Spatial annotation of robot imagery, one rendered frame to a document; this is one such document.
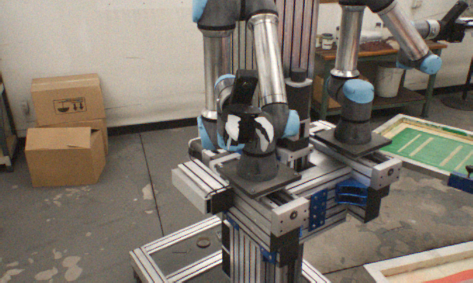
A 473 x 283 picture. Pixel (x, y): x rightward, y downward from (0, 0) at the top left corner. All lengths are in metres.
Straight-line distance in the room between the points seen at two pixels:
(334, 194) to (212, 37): 0.85
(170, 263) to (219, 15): 1.82
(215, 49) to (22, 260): 2.44
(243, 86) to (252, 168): 0.59
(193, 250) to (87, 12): 2.67
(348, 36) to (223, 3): 0.69
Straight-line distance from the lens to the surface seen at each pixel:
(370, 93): 1.70
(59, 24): 4.53
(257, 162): 1.41
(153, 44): 4.59
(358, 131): 1.73
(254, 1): 1.24
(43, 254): 3.35
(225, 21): 1.24
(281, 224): 1.39
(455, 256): 1.75
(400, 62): 1.92
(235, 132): 0.79
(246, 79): 0.86
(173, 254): 2.77
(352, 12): 1.75
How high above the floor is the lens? 2.02
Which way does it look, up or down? 25 degrees down
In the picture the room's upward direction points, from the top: straight up
